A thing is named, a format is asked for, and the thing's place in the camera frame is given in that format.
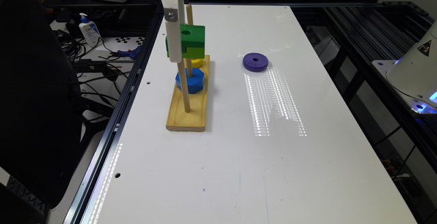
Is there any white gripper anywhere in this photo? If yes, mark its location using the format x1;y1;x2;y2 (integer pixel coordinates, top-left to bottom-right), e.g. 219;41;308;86
161;0;185;63

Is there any green square block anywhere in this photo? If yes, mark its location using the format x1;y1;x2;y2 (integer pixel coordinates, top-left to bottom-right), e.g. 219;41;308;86
166;25;205;59

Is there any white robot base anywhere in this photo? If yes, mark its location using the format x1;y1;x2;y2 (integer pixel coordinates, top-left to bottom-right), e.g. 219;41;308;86
372;24;436;115

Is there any blue octagon block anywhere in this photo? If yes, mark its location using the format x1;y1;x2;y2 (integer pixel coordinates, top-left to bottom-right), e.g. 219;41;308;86
186;68;205;94

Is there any back wooden peg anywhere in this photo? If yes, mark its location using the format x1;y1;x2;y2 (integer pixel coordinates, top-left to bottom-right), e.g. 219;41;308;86
186;4;194;25

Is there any wooden peg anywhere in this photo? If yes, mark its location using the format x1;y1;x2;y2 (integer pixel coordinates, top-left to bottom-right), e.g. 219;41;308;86
177;60;191;113
186;4;194;25
184;59;193;78

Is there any checkerboard calibration sheet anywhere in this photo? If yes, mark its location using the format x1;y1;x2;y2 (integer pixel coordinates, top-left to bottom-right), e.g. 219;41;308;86
115;37;144;45

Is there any front wooden peg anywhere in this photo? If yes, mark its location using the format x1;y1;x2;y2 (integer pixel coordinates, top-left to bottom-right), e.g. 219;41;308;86
177;60;191;113

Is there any middle wooden peg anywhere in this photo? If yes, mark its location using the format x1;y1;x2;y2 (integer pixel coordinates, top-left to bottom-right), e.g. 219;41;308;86
184;59;193;78

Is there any white lotion pump bottle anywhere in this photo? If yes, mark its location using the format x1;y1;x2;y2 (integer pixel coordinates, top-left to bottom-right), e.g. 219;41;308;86
79;13;100;47

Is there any wooden peg base board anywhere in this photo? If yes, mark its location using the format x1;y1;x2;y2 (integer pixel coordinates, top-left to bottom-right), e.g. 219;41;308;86
165;54;211;132

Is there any black office chair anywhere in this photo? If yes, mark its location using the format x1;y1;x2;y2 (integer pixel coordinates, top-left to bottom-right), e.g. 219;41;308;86
0;0;119;224

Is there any blue handled tool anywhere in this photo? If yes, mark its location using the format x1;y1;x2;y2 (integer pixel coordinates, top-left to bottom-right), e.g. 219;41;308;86
116;46;141;59

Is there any purple ring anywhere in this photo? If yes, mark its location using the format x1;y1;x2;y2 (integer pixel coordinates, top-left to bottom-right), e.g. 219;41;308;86
242;52;270;73

